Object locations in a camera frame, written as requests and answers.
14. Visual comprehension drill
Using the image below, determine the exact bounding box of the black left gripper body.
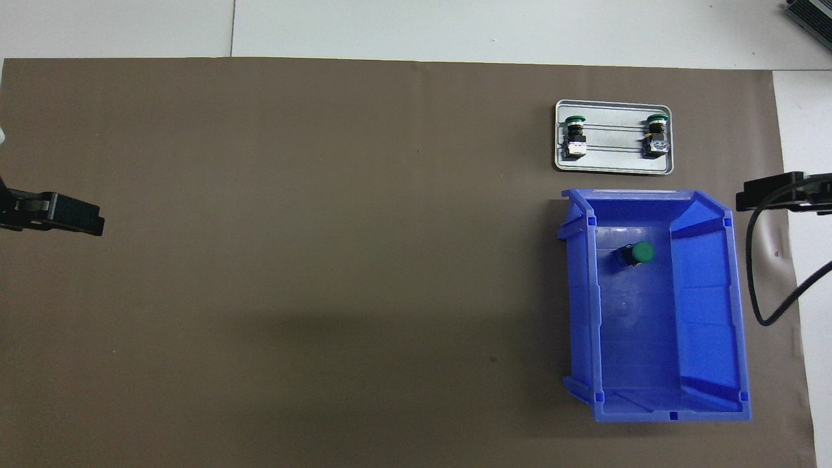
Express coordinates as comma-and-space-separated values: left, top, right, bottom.
0, 187, 23, 231

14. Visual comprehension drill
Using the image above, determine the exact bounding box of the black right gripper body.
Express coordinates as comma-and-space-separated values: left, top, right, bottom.
806, 173, 832, 214

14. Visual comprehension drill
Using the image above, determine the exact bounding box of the green push button switch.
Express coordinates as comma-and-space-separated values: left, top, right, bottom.
614, 240, 654, 267

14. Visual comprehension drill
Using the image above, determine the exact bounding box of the green push button blue label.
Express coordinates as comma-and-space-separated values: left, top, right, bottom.
642, 113, 670, 158

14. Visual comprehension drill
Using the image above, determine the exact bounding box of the green push button white label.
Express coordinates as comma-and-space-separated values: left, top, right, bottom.
563, 114, 589, 159

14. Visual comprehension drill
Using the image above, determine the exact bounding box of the grey metal tray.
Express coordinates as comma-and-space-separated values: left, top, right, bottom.
554, 99, 675, 175

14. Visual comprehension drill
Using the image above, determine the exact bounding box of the grey ribbed metal device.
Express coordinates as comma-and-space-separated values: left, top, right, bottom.
783, 0, 832, 41

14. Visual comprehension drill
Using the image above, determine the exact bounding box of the blue plastic storage bin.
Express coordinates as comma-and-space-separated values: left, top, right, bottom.
557, 188, 752, 423

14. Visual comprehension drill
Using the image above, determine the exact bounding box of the brown paper table mat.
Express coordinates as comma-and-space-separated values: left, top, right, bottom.
0, 57, 818, 468

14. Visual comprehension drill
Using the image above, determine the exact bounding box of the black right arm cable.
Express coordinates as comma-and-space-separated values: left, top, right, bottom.
746, 181, 832, 327

